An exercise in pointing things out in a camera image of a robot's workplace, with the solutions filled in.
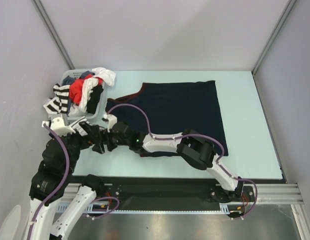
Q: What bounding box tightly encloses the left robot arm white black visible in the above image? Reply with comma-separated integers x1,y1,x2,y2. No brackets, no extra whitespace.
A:
24,123,106,240

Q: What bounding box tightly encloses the navy tank top red trim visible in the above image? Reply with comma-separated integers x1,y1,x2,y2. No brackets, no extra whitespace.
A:
105,80,229,156

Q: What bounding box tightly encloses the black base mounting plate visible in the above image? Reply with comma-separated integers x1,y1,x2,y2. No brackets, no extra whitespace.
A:
69,174,256,212

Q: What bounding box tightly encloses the grey blue tank top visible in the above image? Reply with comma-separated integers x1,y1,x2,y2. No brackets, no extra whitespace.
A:
60,70,95,86

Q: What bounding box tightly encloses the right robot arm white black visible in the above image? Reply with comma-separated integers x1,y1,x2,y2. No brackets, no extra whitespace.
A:
102,122,251,203

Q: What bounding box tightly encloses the grey plastic laundry basket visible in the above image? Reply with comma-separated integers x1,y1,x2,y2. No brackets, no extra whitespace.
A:
60,68,106,122

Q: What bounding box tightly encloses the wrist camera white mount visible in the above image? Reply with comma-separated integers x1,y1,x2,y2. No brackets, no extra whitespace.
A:
102,113,118,133
41,113,76,136

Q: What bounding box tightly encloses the black white striped tank top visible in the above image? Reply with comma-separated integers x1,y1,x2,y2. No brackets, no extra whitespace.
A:
43,83,70,117

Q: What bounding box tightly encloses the slotted cable duct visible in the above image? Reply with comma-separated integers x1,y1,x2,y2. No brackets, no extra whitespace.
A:
57,201,246,216

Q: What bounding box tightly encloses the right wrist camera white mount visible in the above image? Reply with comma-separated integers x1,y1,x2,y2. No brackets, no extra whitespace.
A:
102,113,118,133

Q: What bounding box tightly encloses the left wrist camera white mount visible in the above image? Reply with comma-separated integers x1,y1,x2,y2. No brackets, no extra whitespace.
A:
41,113,76,136

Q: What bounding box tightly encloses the thin striped white tank top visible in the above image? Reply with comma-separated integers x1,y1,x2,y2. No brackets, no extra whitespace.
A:
68,116,94,137

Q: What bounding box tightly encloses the aluminium extrusion rail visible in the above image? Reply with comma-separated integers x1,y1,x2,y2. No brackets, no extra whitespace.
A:
61,183,304,205

